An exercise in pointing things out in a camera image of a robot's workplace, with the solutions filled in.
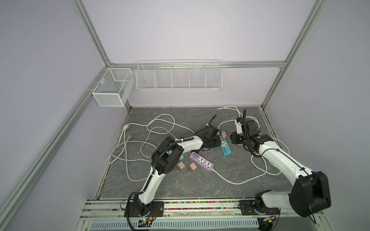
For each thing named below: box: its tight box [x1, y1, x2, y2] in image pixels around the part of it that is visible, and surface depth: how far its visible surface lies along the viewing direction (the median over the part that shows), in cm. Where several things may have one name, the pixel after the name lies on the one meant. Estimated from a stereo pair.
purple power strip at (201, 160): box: [189, 151, 214, 171], surface depth 90 cm
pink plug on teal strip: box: [221, 130, 227, 140], surface depth 98 cm
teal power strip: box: [220, 139, 232, 157], surface depth 95 cm
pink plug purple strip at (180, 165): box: [175, 161, 186, 171], surface depth 88 cm
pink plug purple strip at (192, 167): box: [187, 162, 198, 173], surface depth 88 cm
